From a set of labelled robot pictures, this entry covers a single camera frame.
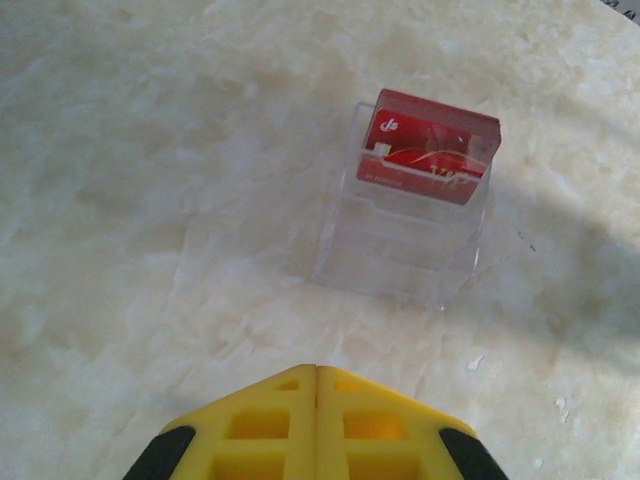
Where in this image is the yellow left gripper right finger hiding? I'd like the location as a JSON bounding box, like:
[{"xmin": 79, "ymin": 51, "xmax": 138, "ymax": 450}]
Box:
[{"xmin": 317, "ymin": 365, "xmax": 511, "ymax": 480}]

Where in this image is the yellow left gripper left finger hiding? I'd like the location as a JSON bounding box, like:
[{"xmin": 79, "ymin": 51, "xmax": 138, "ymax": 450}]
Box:
[{"xmin": 122, "ymin": 363, "xmax": 317, "ymax": 480}]

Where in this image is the clear acrylic card stand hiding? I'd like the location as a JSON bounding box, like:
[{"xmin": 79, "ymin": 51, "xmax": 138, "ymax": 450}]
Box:
[{"xmin": 283, "ymin": 99, "xmax": 495, "ymax": 312}]

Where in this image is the red credit card stack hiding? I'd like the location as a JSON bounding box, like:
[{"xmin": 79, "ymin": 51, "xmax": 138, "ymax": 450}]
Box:
[{"xmin": 355, "ymin": 87, "xmax": 502, "ymax": 207}]

